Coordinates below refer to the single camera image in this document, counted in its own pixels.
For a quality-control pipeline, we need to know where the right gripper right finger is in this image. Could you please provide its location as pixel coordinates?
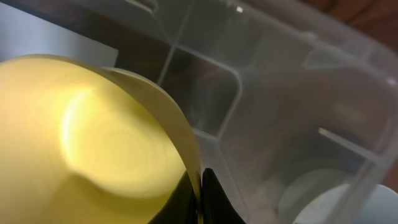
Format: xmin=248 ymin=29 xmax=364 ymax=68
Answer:
xmin=201 ymin=168 xmax=245 ymax=224

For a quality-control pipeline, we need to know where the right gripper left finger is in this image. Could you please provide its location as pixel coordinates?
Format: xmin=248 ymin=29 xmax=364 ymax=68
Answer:
xmin=149 ymin=172 xmax=197 ymax=224

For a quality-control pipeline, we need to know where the white bowl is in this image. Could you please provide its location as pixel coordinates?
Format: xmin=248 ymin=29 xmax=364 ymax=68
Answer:
xmin=277 ymin=169 xmax=349 ymax=224

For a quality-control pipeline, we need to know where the yellow bowl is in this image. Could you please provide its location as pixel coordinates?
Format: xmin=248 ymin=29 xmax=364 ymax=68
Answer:
xmin=1 ymin=55 xmax=203 ymax=223

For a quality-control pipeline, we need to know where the light blue bowl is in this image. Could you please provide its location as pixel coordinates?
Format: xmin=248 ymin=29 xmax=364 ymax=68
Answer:
xmin=294 ymin=184 xmax=397 ymax=224

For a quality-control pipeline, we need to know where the clear plastic storage container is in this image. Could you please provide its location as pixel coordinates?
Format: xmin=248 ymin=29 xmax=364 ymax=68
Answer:
xmin=1 ymin=1 xmax=397 ymax=223

